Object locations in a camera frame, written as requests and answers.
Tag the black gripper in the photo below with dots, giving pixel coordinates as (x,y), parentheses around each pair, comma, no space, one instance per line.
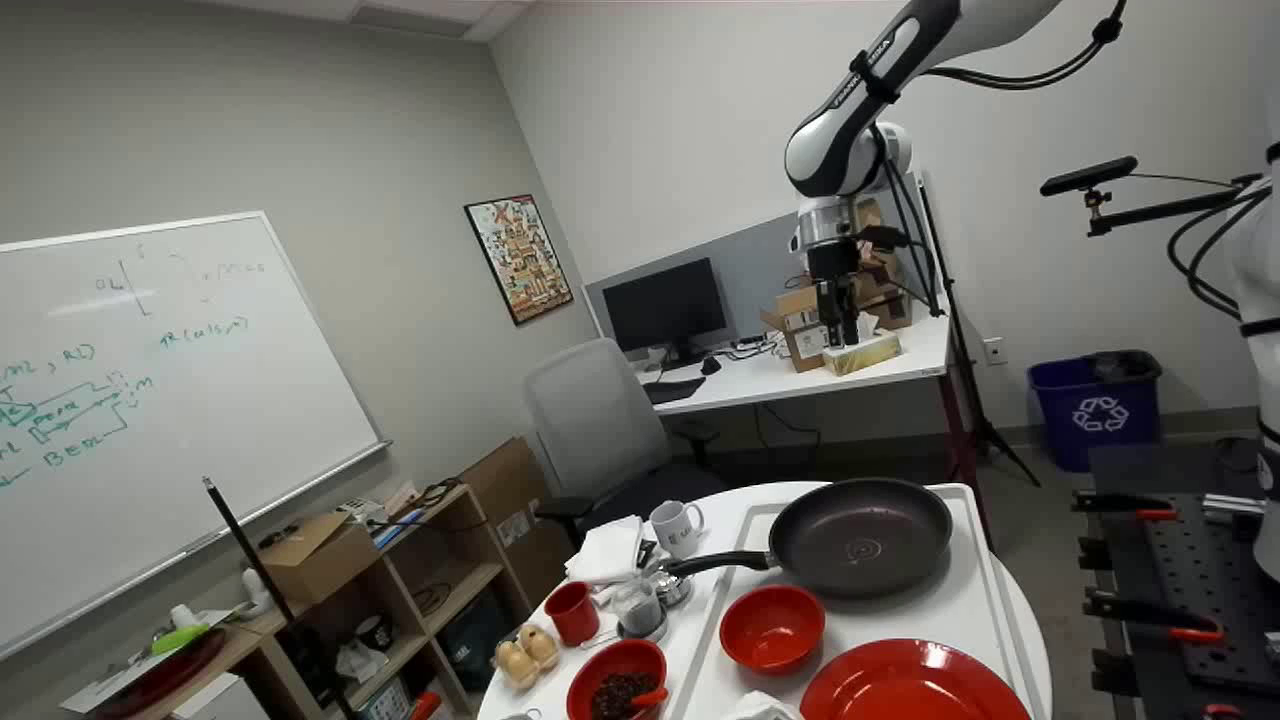
(838,265)

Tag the white cloth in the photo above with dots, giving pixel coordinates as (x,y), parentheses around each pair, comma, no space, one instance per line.
(757,705)

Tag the red plate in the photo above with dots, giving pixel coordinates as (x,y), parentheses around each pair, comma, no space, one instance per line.
(907,686)

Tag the yellowish tissue box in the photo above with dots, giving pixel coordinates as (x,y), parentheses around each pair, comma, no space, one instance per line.
(865,353)

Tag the open cardboard box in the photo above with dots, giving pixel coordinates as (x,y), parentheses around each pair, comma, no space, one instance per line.
(799,320)

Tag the small brown box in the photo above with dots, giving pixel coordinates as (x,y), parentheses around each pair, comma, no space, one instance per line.
(889,292)

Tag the white office desk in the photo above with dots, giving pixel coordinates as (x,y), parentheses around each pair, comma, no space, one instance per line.
(800,384)

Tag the black tripod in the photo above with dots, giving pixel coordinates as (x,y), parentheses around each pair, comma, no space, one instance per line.
(950,301)

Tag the grey partition panel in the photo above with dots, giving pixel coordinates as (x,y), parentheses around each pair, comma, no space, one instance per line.
(740,272)

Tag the black computer monitor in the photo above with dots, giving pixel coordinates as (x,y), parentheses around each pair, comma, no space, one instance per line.
(660,307)

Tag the black keyboard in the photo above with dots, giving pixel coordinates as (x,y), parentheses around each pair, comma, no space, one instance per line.
(673,390)

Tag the black frying pan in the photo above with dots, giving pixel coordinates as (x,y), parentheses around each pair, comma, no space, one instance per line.
(860,541)

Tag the white mug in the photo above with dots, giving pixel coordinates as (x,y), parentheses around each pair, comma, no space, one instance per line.
(679,526)

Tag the grey office chair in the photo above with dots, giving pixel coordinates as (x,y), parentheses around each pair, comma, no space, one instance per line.
(593,414)

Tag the blue recycling bin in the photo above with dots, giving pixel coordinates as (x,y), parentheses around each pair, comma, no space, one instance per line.
(1094,414)

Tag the empty red bowl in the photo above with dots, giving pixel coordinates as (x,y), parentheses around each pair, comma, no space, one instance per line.
(768,631)

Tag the white tray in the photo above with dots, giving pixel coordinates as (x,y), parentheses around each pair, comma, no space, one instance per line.
(972,613)

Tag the white napkin stack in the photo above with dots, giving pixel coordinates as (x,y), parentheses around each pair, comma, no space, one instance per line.
(606,551)

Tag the black orange clamp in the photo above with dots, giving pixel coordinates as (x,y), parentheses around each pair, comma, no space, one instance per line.
(1115,506)
(1135,611)

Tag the small metal pot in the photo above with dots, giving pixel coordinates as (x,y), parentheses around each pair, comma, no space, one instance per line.
(643,611)

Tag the red bowl with food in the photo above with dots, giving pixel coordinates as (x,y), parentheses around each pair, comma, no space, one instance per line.
(627,655)

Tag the red cup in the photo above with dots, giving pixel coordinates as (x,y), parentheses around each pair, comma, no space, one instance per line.
(574,617)

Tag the dark brown food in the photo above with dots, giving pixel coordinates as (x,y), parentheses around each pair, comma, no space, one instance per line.
(620,696)

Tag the black perforated work table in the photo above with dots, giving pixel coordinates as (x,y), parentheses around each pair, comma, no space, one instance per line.
(1202,572)

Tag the beige bread roll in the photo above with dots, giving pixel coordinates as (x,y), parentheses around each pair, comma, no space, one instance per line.
(542,644)
(513,662)

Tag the wooden shelf unit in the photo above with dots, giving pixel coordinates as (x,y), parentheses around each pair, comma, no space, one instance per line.
(460,594)

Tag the dark blue storage bin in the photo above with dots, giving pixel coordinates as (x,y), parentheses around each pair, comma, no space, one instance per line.
(474,643)

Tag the small cardboard box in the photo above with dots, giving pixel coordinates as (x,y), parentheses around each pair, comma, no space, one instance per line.
(312,561)

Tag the thin black stick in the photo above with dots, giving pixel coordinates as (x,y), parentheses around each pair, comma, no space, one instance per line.
(257,567)

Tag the small white bottle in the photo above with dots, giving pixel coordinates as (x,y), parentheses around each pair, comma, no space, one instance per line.
(257,591)

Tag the whiteboard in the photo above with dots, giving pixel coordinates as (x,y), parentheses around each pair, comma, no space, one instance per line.
(175,403)

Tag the green item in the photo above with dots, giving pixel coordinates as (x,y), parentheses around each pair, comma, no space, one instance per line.
(183,637)

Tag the dark red dish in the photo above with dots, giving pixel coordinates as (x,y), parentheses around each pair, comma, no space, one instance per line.
(167,674)

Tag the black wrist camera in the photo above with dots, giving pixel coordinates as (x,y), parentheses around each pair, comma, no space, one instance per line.
(886,236)

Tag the black stereo camera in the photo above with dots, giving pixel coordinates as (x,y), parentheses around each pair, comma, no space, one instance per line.
(1086,175)

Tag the framed wall poster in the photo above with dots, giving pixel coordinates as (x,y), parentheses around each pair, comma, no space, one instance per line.
(521,261)

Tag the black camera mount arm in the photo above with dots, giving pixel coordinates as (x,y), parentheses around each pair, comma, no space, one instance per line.
(1161,208)

